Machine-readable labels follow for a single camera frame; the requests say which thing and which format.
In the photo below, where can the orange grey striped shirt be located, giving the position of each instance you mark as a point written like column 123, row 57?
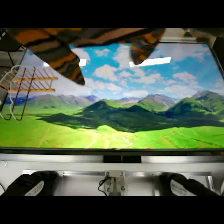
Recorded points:
column 58, row 50

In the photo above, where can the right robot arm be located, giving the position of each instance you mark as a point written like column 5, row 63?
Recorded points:
column 186, row 186

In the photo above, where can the wooden rack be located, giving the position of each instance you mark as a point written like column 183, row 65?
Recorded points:
column 36, row 79

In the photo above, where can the black chair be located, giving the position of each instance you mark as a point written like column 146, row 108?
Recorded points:
column 8, row 41

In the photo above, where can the silver frame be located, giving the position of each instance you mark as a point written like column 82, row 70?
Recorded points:
column 83, row 165

